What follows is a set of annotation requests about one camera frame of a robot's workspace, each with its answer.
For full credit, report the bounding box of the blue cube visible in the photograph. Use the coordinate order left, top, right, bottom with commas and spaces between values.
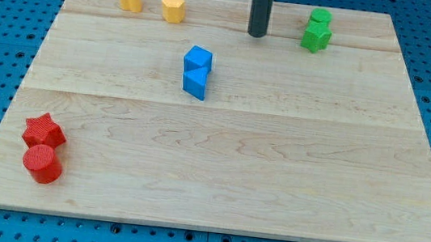
183, 45, 213, 72

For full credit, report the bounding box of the yellow hexagon block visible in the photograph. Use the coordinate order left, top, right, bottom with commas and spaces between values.
162, 0, 186, 23

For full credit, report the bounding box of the light wooden board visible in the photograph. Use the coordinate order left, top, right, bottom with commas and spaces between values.
0, 0, 431, 242

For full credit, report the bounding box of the blue triangular prism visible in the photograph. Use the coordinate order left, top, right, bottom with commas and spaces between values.
183, 67, 209, 101

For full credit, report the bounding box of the green star block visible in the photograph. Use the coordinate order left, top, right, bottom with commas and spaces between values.
301, 21, 332, 53

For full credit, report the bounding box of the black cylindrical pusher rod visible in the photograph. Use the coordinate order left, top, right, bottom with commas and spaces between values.
247, 0, 274, 38

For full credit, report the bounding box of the green cylinder block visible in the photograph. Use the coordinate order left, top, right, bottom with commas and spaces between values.
309, 8, 332, 26

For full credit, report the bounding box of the red star block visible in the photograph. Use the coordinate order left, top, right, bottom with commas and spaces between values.
22, 113, 66, 149

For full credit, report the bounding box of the red cylinder block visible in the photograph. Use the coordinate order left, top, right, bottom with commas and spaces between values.
23, 144, 63, 184

